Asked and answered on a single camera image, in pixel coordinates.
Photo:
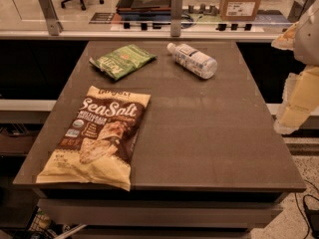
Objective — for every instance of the right metal glass post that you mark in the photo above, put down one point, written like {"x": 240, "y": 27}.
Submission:
{"x": 299, "y": 7}

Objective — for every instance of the clear plastic water bottle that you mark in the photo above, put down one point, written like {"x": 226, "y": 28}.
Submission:
{"x": 194, "y": 60}

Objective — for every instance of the middle metal glass post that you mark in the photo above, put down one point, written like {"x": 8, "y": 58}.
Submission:
{"x": 175, "y": 17}

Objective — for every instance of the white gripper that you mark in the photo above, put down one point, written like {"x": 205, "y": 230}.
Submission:
{"x": 307, "y": 39}

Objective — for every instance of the cardboard box with label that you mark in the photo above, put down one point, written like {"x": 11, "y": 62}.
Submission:
{"x": 238, "y": 10}

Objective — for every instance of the metal glass post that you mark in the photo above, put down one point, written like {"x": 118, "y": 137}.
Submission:
{"x": 299, "y": 7}
{"x": 175, "y": 17}
{"x": 54, "y": 26}

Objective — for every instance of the left metal glass post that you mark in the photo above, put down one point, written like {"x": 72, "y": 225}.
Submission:
{"x": 54, "y": 26}

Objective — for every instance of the green snack bag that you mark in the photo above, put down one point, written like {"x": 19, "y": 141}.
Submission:
{"x": 123, "y": 61}

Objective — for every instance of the dark tray on cart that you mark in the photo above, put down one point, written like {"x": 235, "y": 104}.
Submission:
{"x": 146, "y": 0}

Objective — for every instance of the sea salt chips bag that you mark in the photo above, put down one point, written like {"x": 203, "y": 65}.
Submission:
{"x": 98, "y": 145}

